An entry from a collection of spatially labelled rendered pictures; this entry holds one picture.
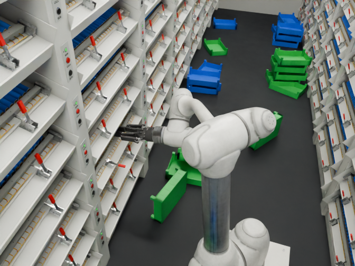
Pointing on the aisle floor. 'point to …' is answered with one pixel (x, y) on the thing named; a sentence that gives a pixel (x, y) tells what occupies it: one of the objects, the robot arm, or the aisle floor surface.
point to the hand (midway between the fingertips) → (117, 131)
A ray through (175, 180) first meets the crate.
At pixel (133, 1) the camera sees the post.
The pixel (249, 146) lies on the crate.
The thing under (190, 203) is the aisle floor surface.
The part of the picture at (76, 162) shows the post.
